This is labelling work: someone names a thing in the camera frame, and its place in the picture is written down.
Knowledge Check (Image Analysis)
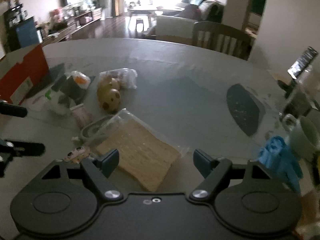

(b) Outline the wooden coffee table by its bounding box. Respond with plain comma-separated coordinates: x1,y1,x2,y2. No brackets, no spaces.
127,5,162,31

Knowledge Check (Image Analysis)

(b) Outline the long wooden TV console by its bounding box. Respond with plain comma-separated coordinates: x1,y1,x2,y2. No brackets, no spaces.
41,8,103,47

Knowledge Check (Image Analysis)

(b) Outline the clear bag of buns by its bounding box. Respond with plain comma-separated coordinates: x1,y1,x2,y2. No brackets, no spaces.
98,68,138,89

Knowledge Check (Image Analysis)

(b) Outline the white ceramic cup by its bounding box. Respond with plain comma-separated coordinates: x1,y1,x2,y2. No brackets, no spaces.
281,114,319,162

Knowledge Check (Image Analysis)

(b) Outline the bagged sliced bread loaf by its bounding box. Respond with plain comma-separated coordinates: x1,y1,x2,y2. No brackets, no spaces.
86,109,189,192

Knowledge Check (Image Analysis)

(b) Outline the white green plastic snack bag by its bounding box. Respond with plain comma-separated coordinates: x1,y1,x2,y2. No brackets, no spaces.
44,70,94,115

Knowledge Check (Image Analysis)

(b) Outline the oval dish with dark rim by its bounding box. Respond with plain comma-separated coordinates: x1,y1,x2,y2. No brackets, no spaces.
80,114,114,142

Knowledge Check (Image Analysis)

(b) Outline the dark oval table mat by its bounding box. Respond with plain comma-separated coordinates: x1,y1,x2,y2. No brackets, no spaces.
226,83,266,137

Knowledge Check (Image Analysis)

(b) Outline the cream yellow sofa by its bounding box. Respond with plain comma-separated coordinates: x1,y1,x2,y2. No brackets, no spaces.
142,0,225,45

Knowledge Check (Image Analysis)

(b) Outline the small white stool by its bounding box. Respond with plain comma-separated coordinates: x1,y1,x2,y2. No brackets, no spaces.
135,18,144,33

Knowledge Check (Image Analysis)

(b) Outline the pink cup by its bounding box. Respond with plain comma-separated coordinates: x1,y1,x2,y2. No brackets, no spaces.
70,103,93,129

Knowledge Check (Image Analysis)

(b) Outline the blue cabinet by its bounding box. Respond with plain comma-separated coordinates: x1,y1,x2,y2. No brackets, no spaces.
3,4,41,51

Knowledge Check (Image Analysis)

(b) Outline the red and white cardboard box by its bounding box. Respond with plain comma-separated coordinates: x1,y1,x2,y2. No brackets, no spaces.
0,44,49,105

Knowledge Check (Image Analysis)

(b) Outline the brown spotted round toy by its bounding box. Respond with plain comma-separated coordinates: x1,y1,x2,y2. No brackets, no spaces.
97,76,121,114

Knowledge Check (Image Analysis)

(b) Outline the dark wooden dining chair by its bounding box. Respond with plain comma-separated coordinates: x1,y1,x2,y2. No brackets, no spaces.
191,21,252,61

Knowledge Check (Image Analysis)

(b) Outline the phone on stand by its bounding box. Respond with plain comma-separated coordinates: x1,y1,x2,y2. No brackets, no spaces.
277,47,319,99

